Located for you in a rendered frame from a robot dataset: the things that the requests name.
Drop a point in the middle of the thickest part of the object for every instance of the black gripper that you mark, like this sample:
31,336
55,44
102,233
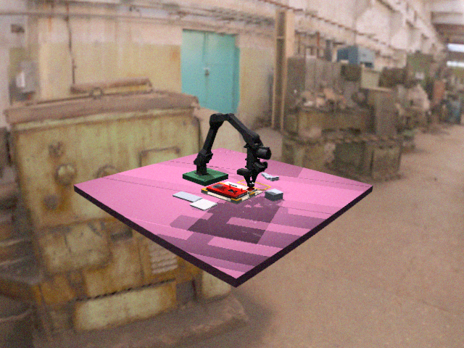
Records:
249,171

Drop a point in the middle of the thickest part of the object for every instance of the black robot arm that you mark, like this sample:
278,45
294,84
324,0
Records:
254,145

